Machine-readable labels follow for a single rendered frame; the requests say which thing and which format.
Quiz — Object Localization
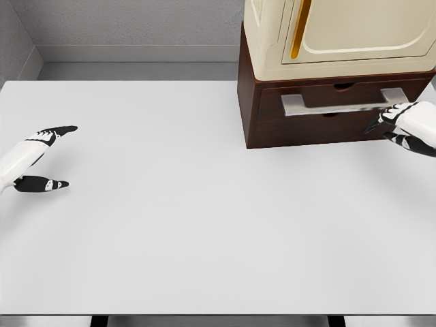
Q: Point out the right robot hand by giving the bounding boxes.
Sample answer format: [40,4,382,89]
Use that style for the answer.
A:
[363,100,436,158]

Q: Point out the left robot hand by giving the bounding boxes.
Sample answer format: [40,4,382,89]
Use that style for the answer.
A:
[0,125,78,196]

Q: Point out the brown drawer with notch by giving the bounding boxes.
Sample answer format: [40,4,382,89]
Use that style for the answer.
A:
[257,108,392,141]
[258,81,410,114]

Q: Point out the dark brown wooden drawer cabinet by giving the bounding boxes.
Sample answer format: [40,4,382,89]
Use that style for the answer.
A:
[237,20,435,150]

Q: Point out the cream refrigerator door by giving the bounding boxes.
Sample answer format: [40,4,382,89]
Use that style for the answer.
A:
[281,0,436,65]

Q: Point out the cream retro refrigerator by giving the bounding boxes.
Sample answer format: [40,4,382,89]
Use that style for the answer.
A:
[244,0,436,82]

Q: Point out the silver metal drawer handle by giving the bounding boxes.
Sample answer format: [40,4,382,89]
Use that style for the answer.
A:
[281,87,409,117]

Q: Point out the gold refrigerator door handle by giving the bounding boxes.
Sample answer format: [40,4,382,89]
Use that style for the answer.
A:
[290,0,313,59]

